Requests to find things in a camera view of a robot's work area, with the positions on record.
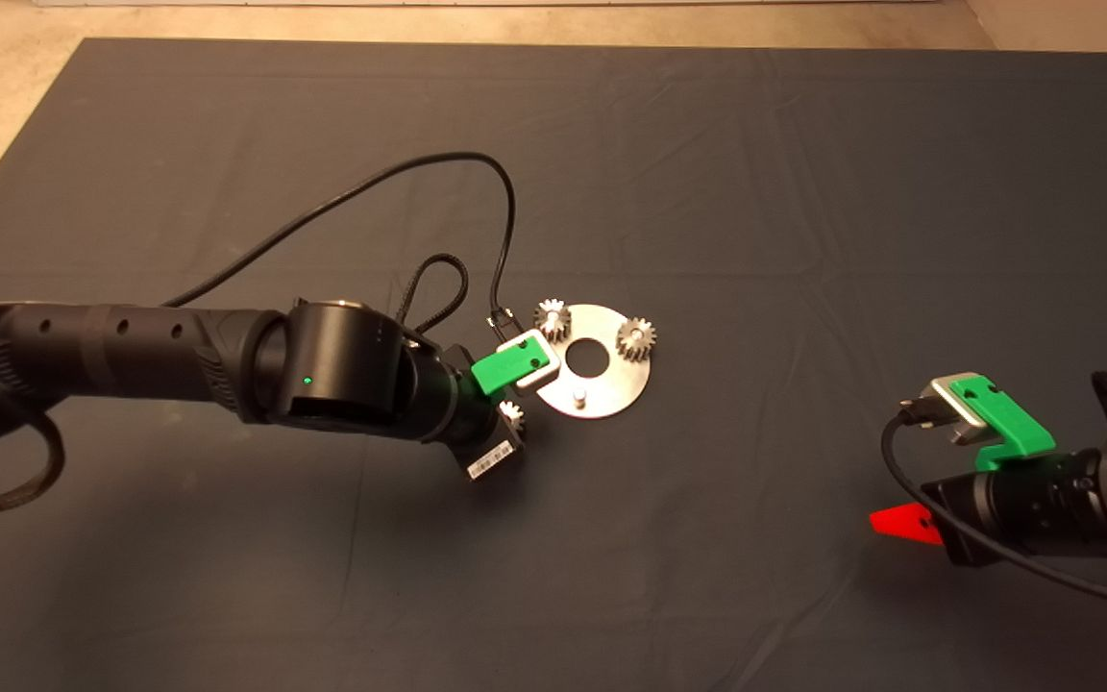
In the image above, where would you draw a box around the black left camera cable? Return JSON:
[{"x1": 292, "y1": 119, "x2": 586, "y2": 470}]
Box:
[{"x1": 164, "y1": 151, "x2": 519, "y2": 334}]

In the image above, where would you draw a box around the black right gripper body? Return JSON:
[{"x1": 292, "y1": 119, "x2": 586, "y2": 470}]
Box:
[{"x1": 919, "y1": 450, "x2": 1107, "y2": 568}]

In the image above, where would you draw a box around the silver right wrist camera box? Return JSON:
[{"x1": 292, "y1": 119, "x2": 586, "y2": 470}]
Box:
[{"x1": 923, "y1": 371, "x2": 993, "y2": 445}]

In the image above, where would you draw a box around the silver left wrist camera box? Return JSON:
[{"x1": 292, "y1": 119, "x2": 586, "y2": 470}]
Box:
[{"x1": 499, "y1": 328, "x2": 565, "y2": 391}]

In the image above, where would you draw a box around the round metal carrier plate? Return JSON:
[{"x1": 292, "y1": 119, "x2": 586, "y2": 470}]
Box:
[{"x1": 515, "y1": 305, "x2": 653, "y2": 420}]

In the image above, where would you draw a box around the thick braided black cable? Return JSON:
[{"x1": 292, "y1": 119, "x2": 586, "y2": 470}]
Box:
[{"x1": 0, "y1": 351, "x2": 67, "y2": 517}]

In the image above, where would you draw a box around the braided black arm cable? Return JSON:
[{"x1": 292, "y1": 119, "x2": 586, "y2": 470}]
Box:
[{"x1": 394, "y1": 253, "x2": 471, "y2": 337}]

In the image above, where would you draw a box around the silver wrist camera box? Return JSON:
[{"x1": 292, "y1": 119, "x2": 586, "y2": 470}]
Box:
[
  {"x1": 499, "y1": 328, "x2": 565, "y2": 391},
  {"x1": 923, "y1": 371, "x2": 993, "y2": 445}
]

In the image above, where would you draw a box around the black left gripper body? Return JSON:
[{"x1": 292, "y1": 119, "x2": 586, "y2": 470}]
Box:
[{"x1": 438, "y1": 346, "x2": 528, "y2": 483}]

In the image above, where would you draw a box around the dark grey table cloth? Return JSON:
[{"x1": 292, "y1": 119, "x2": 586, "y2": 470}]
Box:
[{"x1": 0, "y1": 37, "x2": 1107, "y2": 692}]

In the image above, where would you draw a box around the green right camera mount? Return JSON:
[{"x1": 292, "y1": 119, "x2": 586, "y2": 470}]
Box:
[{"x1": 952, "y1": 374, "x2": 1058, "y2": 472}]

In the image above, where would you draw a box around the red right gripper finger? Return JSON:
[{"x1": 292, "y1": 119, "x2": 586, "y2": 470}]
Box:
[{"x1": 869, "y1": 503, "x2": 945, "y2": 547}]

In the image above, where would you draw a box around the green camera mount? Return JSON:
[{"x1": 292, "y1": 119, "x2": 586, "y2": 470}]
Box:
[
  {"x1": 470, "y1": 332, "x2": 555, "y2": 396},
  {"x1": 952, "y1": 374, "x2": 1058, "y2": 472}
]

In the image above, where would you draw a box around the green left camera mount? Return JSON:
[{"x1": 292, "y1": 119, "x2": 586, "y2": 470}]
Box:
[{"x1": 470, "y1": 332, "x2": 555, "y2": 396}]

